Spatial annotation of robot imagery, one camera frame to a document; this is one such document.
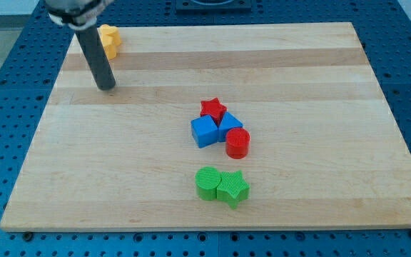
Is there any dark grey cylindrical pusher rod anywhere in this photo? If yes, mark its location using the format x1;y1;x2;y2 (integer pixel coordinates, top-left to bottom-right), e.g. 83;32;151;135
75;25;116;91

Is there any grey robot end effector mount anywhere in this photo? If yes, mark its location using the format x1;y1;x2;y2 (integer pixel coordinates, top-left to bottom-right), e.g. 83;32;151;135
44;0;114;30

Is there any blue triangle block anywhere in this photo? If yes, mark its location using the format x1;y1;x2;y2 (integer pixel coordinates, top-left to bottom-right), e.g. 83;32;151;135
218;111;243;142

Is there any blue cube block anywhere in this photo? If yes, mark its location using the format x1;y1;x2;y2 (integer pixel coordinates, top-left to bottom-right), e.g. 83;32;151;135
191;115;218;148

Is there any yellow heart block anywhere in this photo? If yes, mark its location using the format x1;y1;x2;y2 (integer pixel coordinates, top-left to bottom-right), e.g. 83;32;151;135
98;24;122;59

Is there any red star block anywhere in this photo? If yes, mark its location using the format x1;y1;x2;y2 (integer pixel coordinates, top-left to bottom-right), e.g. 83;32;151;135
200;98;227;126

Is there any red cylinder block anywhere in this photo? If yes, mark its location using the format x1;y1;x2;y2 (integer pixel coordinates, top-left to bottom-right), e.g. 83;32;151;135
225;128;250;159

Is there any green cylinder block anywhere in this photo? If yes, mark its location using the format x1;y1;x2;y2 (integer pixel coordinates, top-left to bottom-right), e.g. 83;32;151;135
195;166;221;201

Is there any wooden board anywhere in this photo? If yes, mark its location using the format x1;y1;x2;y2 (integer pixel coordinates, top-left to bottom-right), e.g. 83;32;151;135
0;22;411;232

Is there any green star block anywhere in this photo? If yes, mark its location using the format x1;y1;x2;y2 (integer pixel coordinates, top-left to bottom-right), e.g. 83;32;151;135
216;171;250;209

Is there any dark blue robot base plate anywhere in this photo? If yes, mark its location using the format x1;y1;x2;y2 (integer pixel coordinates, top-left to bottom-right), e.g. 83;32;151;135
175;0;253;13

